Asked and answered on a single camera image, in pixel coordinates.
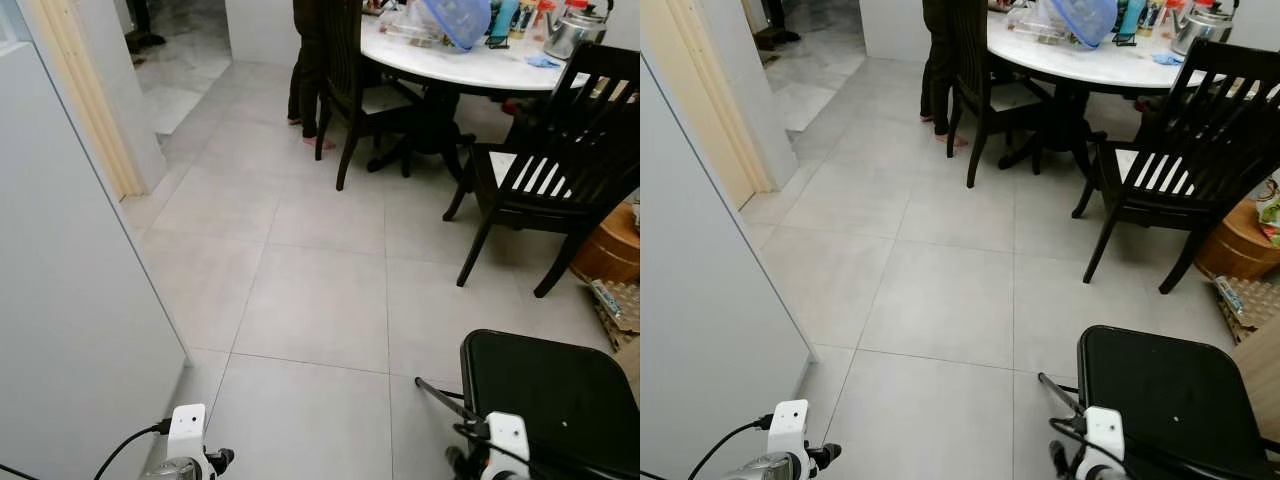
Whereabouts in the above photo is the black folding chair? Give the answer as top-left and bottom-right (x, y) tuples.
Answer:
(460, 329), (641, 480)
(1077, 325), (1280, 480)

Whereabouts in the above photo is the brown cardboard tray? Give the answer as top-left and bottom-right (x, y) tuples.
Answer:
(585, 278), (641, 351)
(1210, 272), (1280, 346)

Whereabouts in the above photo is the round brown wooden stool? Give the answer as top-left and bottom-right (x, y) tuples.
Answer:
(570, 203), (641, 284)
(1195, 198), (1280, 281)

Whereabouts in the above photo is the dark wooden slatted chair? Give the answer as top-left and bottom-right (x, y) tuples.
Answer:
(1072, 68), (1280, 296)
(443, 42), (641, 299)

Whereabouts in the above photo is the green white packet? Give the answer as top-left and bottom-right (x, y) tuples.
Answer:
(1257, 175), (1280, 247)

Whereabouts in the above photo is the round white dining table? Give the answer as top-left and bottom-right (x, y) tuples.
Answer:
(358, 12), (606, 183)
(985, 8), (1241, 176)

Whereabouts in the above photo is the person in dark trousers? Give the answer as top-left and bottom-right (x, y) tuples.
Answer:
(287, 0), (338, 151)
(920, 0), (970, 149)

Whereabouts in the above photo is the dark wooden dining chair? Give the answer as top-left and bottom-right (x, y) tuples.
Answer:
(315, 0), (421, 193)
(945, 0), (1051, 189)

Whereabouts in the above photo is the clear plastic bag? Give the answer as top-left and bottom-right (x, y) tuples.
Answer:
(377, 0), (451, 50)
(1003, 0), (1071, 47)

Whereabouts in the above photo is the blue plastic food cover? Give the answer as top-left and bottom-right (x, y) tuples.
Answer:
(1045, 0), (1119, 49)
(420, 0), (493, 51)

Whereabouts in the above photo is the teal bottle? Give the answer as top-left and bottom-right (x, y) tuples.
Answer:
(1117, 0), (1147, 45)
(489, 0), (519, 47)

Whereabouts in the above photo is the steel kettle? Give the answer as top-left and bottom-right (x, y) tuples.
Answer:
(543, 0), (613, 61)
(1170, 0), (1241, 57)

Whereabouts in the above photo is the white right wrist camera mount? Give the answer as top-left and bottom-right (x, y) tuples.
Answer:
(1083, 406), (1127, 480)
(483, 412), (532, 480)

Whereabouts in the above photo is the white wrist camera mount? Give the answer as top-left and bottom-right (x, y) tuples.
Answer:
(483, 412), (532, 480)
(1083, 406), (1127, 480)
(767, 400), (811, 459)
(165, 404), (208, 462)

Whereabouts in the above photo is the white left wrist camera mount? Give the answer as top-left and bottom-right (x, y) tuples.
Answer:
(767, 400), (811, 459)
(165, 404), (208, 462)

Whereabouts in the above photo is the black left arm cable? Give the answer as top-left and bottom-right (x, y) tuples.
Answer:
(0, 420), (173, 480)
(640, 417), (773, 480)

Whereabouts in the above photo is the beige wooden door frame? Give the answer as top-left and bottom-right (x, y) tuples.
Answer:
(645, 0), (778, 210)
(20, 0), (148, 198)

